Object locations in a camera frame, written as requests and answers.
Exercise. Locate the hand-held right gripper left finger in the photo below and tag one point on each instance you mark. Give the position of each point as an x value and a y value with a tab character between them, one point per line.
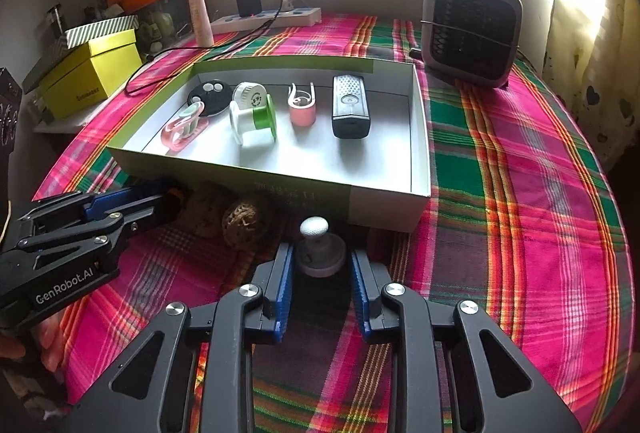
282	293

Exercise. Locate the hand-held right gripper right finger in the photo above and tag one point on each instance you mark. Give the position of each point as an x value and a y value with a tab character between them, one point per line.
360	293

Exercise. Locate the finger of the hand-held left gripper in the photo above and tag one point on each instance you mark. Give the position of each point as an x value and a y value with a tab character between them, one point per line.
140	223
112	202

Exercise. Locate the white knob stamp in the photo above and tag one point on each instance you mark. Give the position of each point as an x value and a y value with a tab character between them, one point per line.
314	228

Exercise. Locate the pink clip with green pad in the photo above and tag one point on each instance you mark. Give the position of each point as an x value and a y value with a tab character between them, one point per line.
302	113
182	133

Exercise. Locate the green cardboard box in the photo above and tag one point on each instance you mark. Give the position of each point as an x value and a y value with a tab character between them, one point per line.
310	163

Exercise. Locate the green and white spool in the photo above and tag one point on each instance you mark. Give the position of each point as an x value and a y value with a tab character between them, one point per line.
260	118

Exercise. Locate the white round ribbed cap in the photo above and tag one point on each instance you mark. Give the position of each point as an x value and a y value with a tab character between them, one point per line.
250	94

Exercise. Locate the black and grey bike light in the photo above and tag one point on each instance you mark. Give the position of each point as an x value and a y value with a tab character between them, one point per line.
350	108

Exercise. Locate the person's left hand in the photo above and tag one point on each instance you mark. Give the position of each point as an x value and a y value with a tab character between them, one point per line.
52	343

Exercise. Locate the brown sponge ball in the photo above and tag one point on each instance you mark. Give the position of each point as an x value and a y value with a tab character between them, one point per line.
205	208

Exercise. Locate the brown wicker ball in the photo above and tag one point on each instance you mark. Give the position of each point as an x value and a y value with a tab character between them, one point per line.
247	220

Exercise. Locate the yellow-green box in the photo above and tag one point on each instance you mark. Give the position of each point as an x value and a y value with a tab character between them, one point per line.
95	73

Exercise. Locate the dark patterned object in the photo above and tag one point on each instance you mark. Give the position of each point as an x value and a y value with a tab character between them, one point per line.
10	113

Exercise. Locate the black round remote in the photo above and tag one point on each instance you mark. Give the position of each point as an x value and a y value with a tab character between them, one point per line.
212	95

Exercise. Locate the green striped box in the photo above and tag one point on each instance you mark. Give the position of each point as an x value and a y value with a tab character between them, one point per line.
100	30

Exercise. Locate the dark glass jar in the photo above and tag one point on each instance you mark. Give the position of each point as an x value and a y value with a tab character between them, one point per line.
56	20

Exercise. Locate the pink plaid tablecloth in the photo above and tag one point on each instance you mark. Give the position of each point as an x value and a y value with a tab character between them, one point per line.
525	193

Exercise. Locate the cream tube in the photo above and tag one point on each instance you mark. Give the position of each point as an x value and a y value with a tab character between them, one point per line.
201	18

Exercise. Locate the black charger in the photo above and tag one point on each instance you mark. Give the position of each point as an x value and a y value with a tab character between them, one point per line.
248	2

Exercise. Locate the white power strip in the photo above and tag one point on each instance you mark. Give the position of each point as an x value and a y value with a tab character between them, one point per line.
300	17

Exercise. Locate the white plug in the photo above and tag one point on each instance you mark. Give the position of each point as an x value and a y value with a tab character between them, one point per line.
288	4

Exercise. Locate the grey desk fan heater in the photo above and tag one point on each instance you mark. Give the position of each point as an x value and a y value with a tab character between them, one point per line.
470	28

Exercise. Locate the yellow heart print curtain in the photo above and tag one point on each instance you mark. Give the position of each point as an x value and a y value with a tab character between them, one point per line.
585	53

